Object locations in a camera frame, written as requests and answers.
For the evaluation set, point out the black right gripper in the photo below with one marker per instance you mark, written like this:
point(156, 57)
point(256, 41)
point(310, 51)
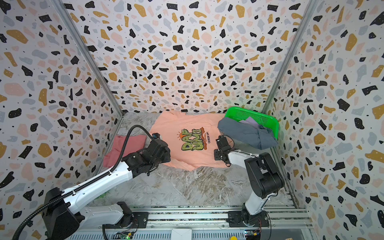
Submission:
point(220, 148)

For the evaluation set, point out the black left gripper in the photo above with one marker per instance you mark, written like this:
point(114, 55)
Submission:
point(167, 155)

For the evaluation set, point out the peach graphic t-shirt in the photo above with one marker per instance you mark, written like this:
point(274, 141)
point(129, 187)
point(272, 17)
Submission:
point(191, 139)

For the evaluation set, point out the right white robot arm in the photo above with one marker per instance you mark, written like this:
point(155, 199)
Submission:
point(265, 180)

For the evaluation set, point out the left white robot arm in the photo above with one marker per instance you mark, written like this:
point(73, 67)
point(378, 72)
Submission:
point(67, 210)

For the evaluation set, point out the folded maroon t-shirt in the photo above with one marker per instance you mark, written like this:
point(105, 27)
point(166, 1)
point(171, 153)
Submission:
point(134, 144)

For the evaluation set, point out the lavender t-shirt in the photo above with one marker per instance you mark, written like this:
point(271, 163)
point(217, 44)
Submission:
point(250, 121)

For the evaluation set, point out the grey t-shirt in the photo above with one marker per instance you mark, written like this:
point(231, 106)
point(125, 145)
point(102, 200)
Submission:
point(261, 138)

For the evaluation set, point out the green plastic laundry basket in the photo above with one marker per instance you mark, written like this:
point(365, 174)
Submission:
point(239, 114)

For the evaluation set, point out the right circuit board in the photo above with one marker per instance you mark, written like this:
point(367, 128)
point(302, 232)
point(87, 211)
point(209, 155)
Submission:
point(253, 234)

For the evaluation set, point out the left green circuit board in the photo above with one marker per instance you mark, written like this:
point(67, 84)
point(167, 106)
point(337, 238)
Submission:
point(124, 236)

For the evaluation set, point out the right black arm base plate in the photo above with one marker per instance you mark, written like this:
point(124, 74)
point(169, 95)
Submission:
point(242, 219)

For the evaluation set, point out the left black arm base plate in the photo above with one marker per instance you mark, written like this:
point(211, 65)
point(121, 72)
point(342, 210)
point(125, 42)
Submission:
point(136, 220)

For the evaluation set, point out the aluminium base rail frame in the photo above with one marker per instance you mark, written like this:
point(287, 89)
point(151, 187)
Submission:
point(209, 223)

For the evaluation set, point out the white centre bracket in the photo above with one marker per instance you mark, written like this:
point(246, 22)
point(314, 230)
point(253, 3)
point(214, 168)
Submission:
point(181, 234)

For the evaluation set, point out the left aluminium corner post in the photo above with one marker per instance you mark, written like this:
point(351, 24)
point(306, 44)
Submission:
point(65, 16)

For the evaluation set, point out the aluminium corner post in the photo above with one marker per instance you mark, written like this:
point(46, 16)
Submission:
point(290, 54)
point(65, 16)

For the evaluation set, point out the right aluminium corner post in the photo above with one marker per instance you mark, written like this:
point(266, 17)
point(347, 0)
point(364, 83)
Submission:
point(290, 54)

